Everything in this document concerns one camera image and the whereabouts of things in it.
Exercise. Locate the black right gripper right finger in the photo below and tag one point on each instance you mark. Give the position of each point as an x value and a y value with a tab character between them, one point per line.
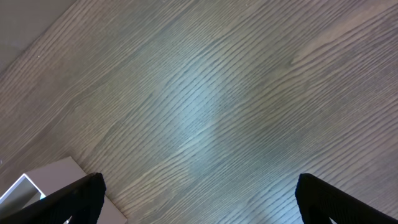
322	203

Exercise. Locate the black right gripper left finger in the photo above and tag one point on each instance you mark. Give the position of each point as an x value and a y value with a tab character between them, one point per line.
80	202

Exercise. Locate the white cardboard box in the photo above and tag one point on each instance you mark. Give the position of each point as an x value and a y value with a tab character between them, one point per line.
36	184

